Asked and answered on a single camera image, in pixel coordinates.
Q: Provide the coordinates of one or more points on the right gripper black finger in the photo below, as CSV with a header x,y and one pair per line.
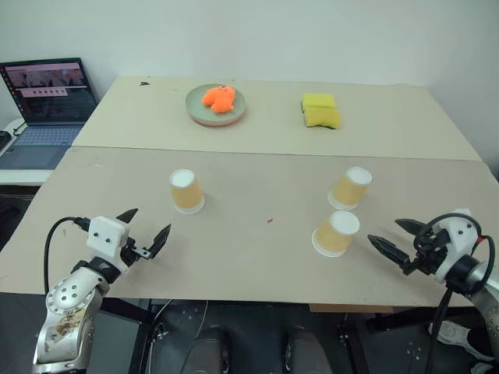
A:
x,y
410,226
389,248

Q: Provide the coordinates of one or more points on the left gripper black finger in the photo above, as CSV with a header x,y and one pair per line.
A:
x,y
127,216
160,240

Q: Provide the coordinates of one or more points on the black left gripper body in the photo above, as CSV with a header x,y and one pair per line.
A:
x,y
130,252

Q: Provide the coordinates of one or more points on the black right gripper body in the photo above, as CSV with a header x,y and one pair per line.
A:
x,y
429,255

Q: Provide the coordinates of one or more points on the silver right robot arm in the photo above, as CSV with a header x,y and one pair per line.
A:
x,y
490,308

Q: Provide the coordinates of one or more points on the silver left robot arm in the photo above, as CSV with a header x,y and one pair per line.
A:
x,y
70,300

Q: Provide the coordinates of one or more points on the yellow paper cup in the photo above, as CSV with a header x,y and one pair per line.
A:
x,y
335,234
187,192
349,188

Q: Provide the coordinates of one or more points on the black table leg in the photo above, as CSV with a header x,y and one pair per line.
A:
x,y
354,343
143,339

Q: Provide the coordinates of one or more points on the dark rounded shape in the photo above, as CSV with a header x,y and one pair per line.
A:
x,y
306,350
206,350

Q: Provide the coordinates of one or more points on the pale green round plate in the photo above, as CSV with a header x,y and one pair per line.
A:
x,y
199,112

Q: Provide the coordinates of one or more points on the yellow sponge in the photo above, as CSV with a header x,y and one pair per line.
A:
x,y
319,100
323,118

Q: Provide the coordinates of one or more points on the open laptop computer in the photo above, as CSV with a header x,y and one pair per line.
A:
x,y
47,101

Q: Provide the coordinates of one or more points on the orange plush toy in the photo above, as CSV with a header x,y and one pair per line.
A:
x,y
219,99

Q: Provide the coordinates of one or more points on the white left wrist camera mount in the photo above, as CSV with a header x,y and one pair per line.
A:
x,y
106,236

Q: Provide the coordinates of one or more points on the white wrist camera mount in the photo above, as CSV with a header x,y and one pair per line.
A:
x,y
106,236
460,233

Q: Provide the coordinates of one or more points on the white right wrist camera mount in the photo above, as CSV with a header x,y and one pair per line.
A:
x,y
460,233

